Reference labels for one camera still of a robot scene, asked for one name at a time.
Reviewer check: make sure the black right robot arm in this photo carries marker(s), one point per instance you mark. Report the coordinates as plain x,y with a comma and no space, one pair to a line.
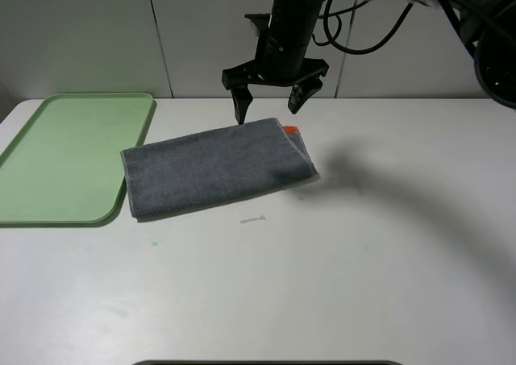
486,29

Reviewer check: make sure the green plastic tray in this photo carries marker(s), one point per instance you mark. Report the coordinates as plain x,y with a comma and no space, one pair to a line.
64,168

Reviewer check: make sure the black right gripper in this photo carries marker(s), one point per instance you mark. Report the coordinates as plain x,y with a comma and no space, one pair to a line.
280,60

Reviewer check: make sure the grey towel with orange pattern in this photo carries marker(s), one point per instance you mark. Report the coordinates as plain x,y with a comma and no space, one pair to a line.
213,168

